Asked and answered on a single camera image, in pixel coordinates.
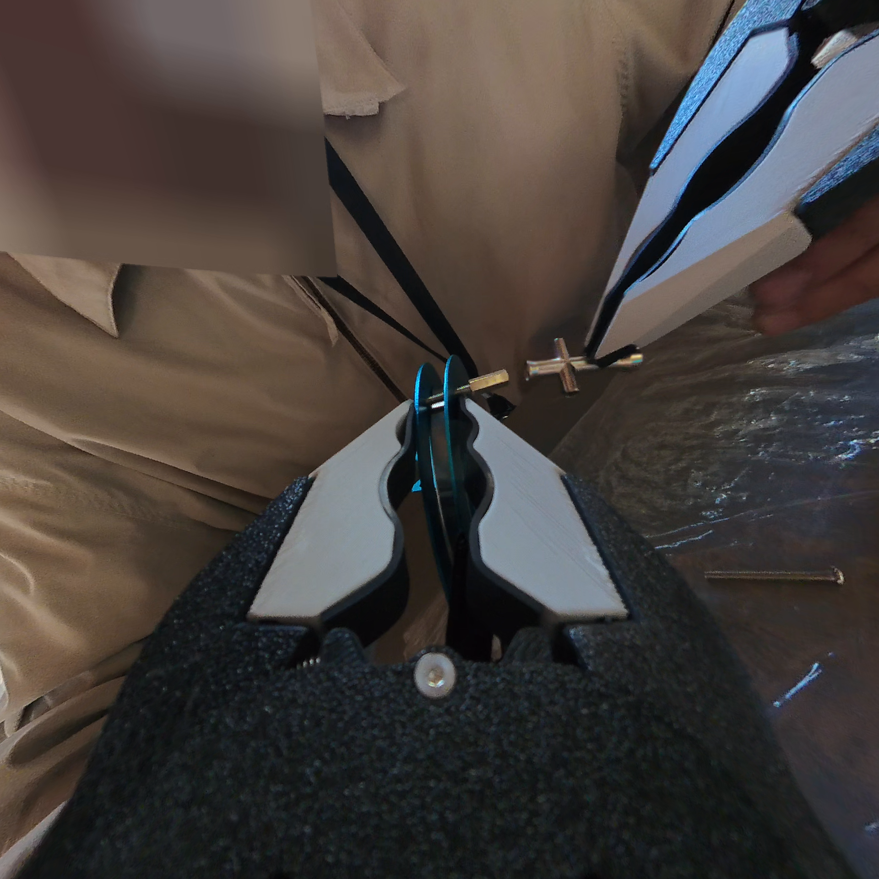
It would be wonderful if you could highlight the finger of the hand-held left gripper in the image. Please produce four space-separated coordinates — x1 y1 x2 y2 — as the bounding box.
586 22 801 354
594 31 879 361

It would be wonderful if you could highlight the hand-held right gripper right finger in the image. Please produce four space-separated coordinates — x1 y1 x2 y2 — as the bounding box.
450 402 629 663

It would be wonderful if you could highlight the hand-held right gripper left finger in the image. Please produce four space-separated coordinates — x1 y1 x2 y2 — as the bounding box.
247 400 420 650

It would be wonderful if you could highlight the blue metal disc assembly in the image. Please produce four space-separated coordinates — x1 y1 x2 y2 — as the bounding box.
411 353 475 605

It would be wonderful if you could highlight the silver cross wrench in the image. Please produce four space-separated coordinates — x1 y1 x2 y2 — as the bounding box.
525 338 644 396

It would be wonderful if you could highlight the person's left hand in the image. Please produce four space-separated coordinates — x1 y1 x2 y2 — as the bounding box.
749 206 879 337

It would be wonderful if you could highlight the clear plastic bag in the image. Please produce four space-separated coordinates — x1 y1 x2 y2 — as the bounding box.
549 302 879 756

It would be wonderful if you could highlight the long steel screw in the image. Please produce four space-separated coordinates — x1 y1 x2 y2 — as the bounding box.
704 566 846 586

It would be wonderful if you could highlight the black lanyard strap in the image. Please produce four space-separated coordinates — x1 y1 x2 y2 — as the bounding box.
323 141 516 420

